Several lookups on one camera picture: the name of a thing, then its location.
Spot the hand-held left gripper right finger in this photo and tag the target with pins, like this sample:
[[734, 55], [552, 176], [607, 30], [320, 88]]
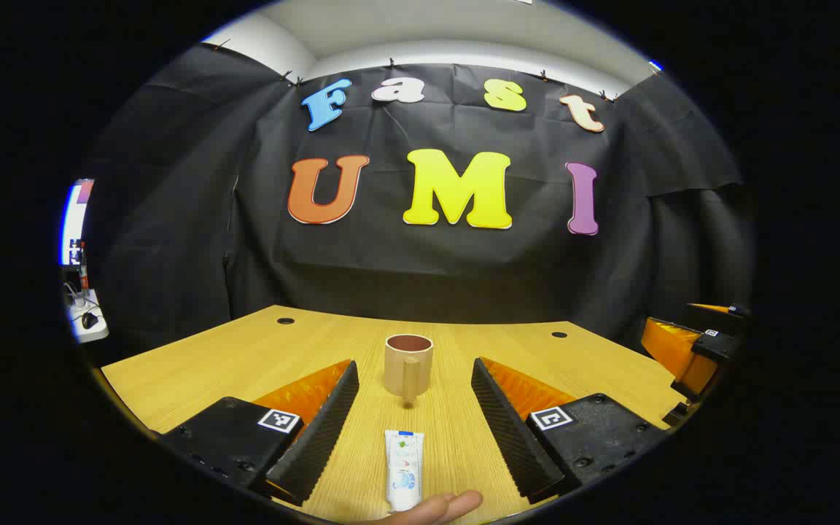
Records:
[[507, 430]]

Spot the white toothpaste tube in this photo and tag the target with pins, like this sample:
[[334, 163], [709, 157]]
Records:
[[403, 467]]

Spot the black computer mouse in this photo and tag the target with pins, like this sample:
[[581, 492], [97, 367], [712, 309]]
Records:
[[90, 319]]

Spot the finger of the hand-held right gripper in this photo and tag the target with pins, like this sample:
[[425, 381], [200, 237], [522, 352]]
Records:
[[682, 354], [726, 315]]

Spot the bright screen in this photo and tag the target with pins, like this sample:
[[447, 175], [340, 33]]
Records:
[[74, 219]]

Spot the wooden desktop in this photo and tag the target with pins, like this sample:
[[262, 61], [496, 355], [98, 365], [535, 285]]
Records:
[[245, 364]]

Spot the white side table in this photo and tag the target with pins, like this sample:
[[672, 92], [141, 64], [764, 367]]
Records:
[[95, 332]]

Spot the beige cup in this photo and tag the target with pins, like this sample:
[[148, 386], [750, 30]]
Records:
[[407, 368]]

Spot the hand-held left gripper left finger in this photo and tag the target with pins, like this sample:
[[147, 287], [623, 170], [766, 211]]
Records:
[[321, 430]]

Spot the black backdrop cloth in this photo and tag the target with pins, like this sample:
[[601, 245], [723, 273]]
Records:
[[427, 277]]

